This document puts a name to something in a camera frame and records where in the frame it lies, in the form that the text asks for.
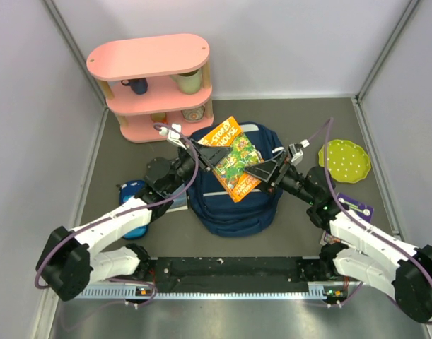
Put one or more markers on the pink three-tier shelf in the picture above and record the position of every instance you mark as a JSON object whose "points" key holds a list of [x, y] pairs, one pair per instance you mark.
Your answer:
{"points": [[153, 58]]}

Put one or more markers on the navy blue student backpack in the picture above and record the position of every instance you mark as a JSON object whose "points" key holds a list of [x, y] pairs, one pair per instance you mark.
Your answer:
{"points": [[215, 208]]}

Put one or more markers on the pale green cup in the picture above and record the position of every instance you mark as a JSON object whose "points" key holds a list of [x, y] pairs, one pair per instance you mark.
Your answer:
{"points": [[188, 83]]}

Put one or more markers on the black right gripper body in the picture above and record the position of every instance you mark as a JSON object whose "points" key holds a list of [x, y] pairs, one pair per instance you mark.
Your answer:
{"points": [[283, 178]]}

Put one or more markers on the patterned small bowl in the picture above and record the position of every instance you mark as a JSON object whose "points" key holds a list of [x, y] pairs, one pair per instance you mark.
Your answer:
{"points": [[193, 115]]}

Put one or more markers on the blue dinosaur pencil case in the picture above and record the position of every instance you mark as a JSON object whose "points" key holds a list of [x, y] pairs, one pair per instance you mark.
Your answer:
{"points": [[126, 191]]}

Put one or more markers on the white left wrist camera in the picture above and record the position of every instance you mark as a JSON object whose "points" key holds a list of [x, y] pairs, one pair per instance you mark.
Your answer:
{"points": [[173, 134]]}

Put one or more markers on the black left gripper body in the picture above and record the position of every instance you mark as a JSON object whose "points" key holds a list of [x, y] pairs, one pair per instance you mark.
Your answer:
{"points": [[186, 164]]}

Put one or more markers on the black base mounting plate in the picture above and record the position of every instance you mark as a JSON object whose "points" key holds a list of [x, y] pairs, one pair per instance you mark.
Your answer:
{"points": [[233, 274]]}

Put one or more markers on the orange 39-Storey Treehouse book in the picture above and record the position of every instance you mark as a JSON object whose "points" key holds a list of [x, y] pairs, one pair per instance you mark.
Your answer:
{"points": [[230, 170]]}

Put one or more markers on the orange cup on shelf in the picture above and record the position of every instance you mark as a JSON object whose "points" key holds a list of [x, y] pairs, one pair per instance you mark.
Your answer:
{"points": [[160, 117]]}

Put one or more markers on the Nineteen Eighty-Four dark book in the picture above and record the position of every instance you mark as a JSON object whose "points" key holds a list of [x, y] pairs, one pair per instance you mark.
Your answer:
{"points": [[180, 203]]}

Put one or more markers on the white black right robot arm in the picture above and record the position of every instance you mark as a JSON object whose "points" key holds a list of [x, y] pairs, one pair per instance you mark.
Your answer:
{"points": [[402, 271]]}

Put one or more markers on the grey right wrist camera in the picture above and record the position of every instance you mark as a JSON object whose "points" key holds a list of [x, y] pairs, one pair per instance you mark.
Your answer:
{"points": [[296, 151]]}

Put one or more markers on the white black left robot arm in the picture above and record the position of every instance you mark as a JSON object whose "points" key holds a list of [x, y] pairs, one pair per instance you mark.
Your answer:
{"points": [[73, 259]]}

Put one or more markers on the green polka dot plate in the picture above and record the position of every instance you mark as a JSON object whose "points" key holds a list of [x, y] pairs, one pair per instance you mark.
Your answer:
{"points": [[347, 162]]}

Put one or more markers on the dark blue mug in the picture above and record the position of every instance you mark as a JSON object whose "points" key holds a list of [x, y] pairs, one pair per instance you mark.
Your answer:
{"points": [[138, 85]]}

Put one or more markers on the purple card packet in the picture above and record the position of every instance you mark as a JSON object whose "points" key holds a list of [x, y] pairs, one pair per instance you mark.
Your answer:
{"points": [[364, 211]]}

